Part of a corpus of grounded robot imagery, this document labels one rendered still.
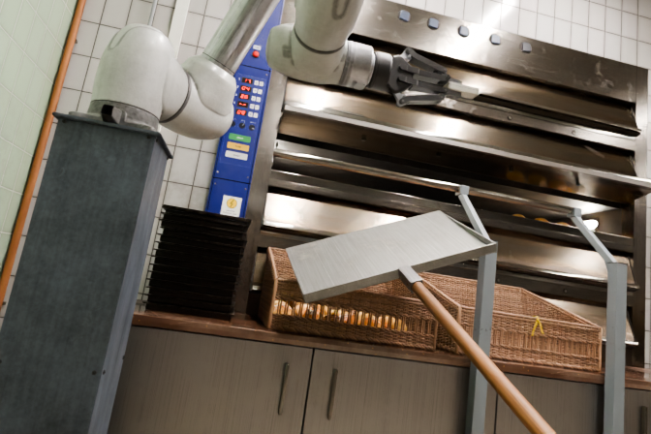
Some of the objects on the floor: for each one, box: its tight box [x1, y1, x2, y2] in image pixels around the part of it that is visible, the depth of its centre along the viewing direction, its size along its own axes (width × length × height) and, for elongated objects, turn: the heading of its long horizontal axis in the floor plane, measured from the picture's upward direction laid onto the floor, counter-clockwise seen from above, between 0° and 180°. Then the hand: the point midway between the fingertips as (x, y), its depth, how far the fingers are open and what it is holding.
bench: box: [107, 299, 651, 434], centre depth 171 cm, size 56×242×58 cm, turn 137°
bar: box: [272, 148, 628, 434], centre depth 153 cm, size 31×127×118 cm, turn 137°
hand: (460, 90), depth 101 cm, fingers closed
